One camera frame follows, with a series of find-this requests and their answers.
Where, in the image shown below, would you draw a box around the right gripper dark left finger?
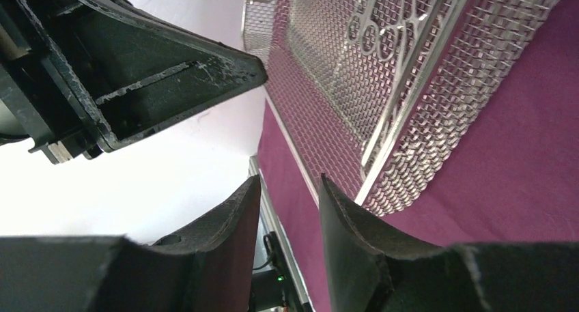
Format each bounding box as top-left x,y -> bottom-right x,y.
1,176 -> 261,311

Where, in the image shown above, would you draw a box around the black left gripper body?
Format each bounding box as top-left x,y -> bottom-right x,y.
1,0 -> 100,164

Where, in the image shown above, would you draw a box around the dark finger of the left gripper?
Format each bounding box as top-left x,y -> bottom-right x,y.
70,0 -> 268,152

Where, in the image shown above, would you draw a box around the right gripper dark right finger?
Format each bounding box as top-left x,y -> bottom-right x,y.
318,175 -> 578,311

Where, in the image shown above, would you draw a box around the magenta surgical wrap cloth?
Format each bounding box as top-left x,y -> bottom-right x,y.
257,0 -> 579,312

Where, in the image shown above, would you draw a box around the metal mesh instrument tray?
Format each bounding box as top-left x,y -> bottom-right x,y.
241,0 -> 560,216

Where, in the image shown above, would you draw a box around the steel surgical scissors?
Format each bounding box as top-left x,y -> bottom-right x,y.
345,0 -> 446,61

